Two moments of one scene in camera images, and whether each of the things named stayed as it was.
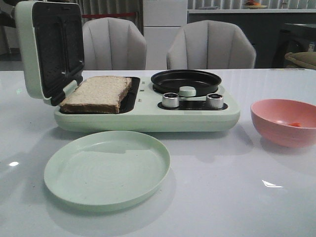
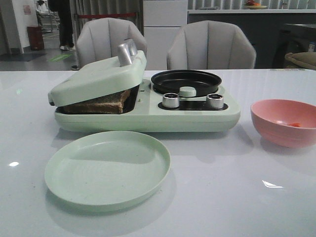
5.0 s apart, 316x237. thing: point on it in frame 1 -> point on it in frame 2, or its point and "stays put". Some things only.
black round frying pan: x=170 y=81 stays put
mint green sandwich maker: x=145 y=107 stays put
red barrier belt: x=89 y=16 stays put
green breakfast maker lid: x=51 y=41 -> x=100 y=81
